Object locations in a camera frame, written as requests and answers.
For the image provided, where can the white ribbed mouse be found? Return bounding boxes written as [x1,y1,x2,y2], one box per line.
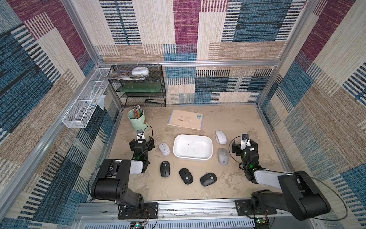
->
[158,142,171,156]

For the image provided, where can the grey mouse with buttons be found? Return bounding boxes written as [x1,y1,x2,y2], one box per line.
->
[218,148,229,166]

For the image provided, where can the black Lecoo side mouse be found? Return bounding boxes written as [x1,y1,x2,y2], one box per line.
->
[160,161,171,178]

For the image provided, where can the white smooth mouse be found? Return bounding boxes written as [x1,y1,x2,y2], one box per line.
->
[215,130,227,145]

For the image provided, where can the white plastic storage box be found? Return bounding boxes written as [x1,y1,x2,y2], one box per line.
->
[173,134,213,162]

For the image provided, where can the black mouse with logo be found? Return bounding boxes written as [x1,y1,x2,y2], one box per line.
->
[200,172,217,187]

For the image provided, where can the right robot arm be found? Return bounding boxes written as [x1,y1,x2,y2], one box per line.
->
[229,135,331,221]

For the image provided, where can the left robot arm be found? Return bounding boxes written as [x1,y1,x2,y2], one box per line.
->
[88,137,154,210]

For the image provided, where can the mint green pencil cup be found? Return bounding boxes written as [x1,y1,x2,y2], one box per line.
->
[127,109,149,131]

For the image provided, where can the coloured pencils bunch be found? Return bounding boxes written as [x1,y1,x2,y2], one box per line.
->
[132,106,143,119]

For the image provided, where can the beige open book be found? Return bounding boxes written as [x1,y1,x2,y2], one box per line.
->
[167,110,204,130]

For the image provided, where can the magazine on shelf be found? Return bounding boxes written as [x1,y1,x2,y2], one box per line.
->
[104,71,146,80]

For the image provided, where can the white oval device on shelf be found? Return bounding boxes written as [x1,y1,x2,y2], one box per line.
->
[131,66,150,77]

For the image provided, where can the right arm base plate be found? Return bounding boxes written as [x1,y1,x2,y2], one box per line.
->
[234,199,277,216]

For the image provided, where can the black wire mesh shelf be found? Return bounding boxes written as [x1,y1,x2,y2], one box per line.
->
[107,64,166,108]

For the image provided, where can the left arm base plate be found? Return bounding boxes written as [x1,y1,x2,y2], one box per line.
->
[117,202,159,220]

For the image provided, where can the white wire wall basket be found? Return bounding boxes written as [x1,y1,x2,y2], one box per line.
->
[62,68,110,128]

